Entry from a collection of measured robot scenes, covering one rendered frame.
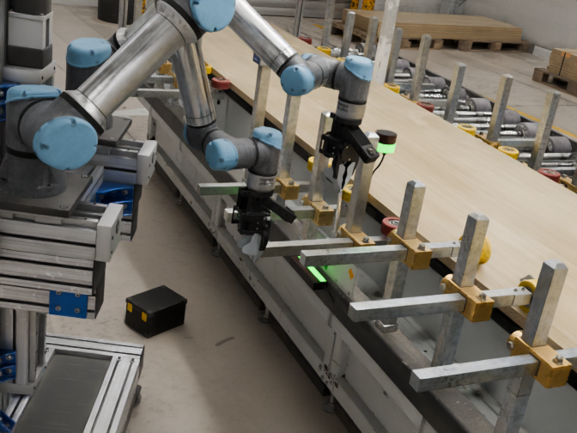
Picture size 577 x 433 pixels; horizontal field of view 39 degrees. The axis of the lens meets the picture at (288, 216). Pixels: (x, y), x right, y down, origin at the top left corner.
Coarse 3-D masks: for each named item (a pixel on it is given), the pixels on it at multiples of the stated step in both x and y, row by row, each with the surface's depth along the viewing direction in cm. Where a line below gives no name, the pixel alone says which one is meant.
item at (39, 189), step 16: (16, 160) 177; (32, 160) 177; (0, 176) 181; (16, 176) 177; (32, 176) 177; (48, 176) 180; (64, 176) 184; (16, 192) 178; (32, 192) 178; (48, 192) 180
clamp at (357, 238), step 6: (342, 228) 232; (342, 234) 232; (348, 234) 228; (354, 234) 228; (360, 234) 229; (354, 240) 225; (360, 240) 225; (354, 246) 226; (360, 246) 223; (366, 246) 224; (372, 246) 224
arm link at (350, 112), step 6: (342, 102) 209; (336, 108) 213; (342, 108) 209; (348, 108) 209; (354, 108) 209; (360, 108) 209; (342, 114) 210; (348, 114) 209; (354, 114) 209; (360, 114) 210
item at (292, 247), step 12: (312, 240) 223; (324, 240) 224; (336, 240) 225; (348, 240) 226; (372, 240) 229; (384, 240) 230; (264, 252) 215; (276, 252) 217; (288, 252) 218; (300, 252) 220
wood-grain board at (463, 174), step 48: (240, 48) 423; (240, 96) 345; (336, 96) 358; (384, 96) 370; (432, 144) 310; (480, 144) 319; (384, 192) 254; (432, 192) 260; (480, 192) 267; (528, 192) 274; (432, 240) 224; (528, 240) 235; (576, 240) 240; (480, 288) 204; (576, 288) 209; (576, 336) 185
